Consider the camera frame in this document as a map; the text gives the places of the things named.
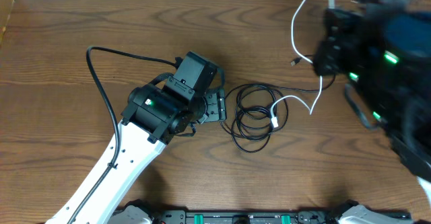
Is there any black usb cable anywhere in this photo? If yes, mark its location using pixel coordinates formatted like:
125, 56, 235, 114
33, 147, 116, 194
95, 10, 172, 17
219, 53, 337, 153

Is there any white usb cable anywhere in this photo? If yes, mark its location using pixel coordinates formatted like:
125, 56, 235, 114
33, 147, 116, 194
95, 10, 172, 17
269, 0, 337, 129

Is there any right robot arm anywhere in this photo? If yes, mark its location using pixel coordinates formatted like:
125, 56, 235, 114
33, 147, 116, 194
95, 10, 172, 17
312, 0, 430, 193

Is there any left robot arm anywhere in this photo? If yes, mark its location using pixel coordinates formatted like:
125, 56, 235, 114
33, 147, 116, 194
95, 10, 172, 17
48, 47, 226, 224

